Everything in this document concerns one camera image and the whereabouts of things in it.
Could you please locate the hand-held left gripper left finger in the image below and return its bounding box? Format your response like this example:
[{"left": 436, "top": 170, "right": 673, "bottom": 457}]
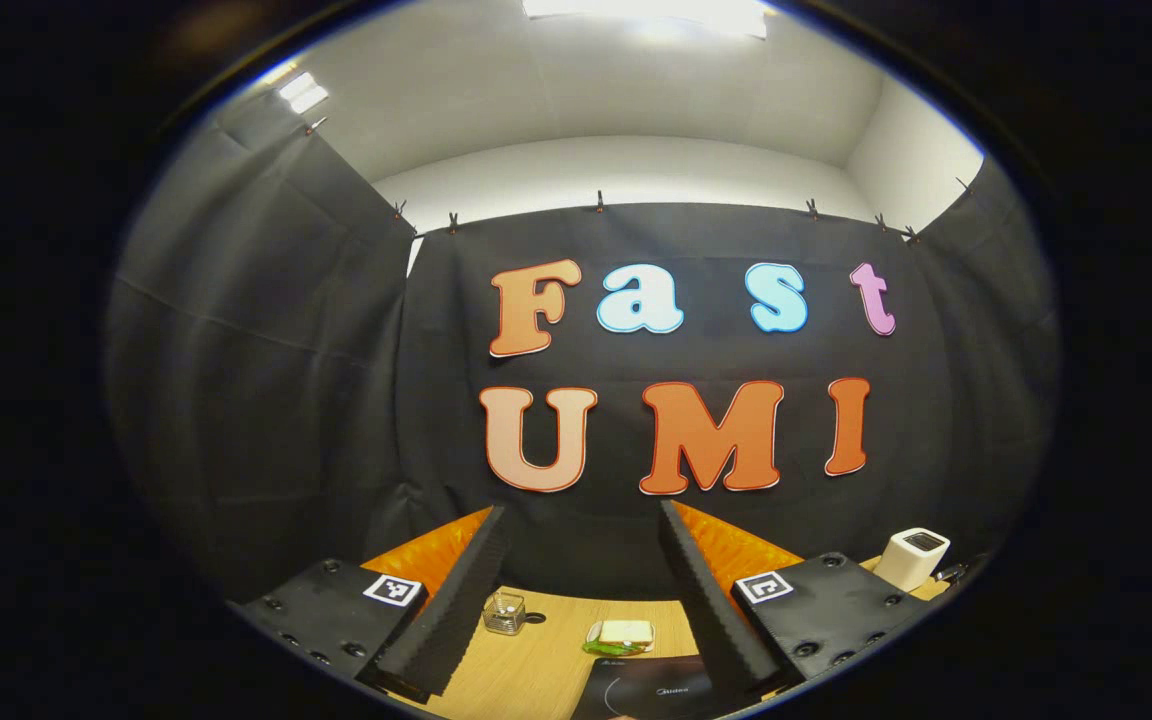
[{"left": 236, "top": 505, "right": 512, "bottom": 706}]

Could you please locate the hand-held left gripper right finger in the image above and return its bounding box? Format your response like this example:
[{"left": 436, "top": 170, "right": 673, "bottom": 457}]
[{"left": 658, "top": 500, "right": 937, "bottom": 701}]

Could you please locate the black induction cooktop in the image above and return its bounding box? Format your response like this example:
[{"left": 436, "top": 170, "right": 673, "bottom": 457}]
[{"left": 572, "top": 655, "right": 727, "bottom": 720}]

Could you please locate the small white plate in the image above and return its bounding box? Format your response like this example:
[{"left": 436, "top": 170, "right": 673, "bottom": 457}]
[{"left": 584, "top": 620, "right": 657, "bottom": 657}]

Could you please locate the white toaster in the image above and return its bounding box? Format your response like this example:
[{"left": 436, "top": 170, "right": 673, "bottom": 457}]
[{"left": 873, "top": 528, "right": 952, "bottom": 593}]

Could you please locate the row of black cloth clips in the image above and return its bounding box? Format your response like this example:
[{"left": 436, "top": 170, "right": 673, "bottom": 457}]
[{"left": 306, "top": 118, "right": 972, "bottom": 244}]

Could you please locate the small ceiling light panel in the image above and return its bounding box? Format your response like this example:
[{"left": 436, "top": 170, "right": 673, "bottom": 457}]
[{"left": 278, "top": 72, "right": 330, "bottom": 114}]

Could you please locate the large ceiling light panel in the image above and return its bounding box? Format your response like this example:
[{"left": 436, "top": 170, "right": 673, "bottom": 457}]
[{"left": 521, "top": 0, "right": 769, "bottom": 39}]

